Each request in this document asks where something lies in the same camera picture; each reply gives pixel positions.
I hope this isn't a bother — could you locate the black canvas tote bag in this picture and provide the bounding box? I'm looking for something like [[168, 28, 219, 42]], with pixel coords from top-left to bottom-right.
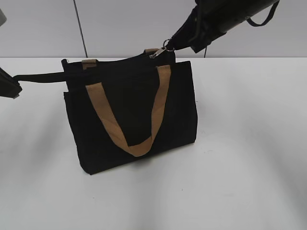
[[15, 50, 198, 175]]

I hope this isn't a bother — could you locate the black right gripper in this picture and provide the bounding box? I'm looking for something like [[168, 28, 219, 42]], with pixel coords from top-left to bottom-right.
[[167, 0, 279, 53]]

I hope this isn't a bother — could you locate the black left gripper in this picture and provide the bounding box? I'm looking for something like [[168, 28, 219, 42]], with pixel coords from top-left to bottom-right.
[[0, 69, 22, 99]]

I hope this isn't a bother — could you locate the metal zipper pull with ring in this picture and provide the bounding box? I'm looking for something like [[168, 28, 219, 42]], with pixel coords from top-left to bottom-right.
[[149, 39, 175, 59]]

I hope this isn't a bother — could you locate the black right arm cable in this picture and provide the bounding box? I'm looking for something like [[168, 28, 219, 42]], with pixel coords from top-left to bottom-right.
[[244, 1, 279, 27]]

